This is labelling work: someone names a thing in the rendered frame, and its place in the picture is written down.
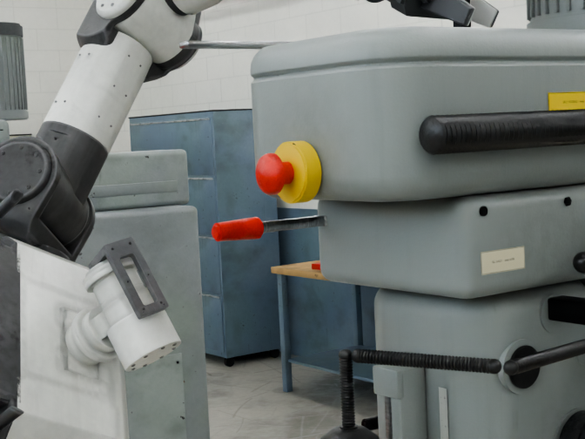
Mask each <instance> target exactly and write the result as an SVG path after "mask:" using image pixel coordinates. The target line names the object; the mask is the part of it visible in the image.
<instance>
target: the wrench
mask: <svg viewBox="0 0 585 439"><path fill-rule="evenodd" d="M283 43H289V42H280V41H197V40H188V41H184V42H180V43H179V48H180V49H257V50H261V49H263V48H265V47H266V46H270V45H275V44H283Z"/></svg>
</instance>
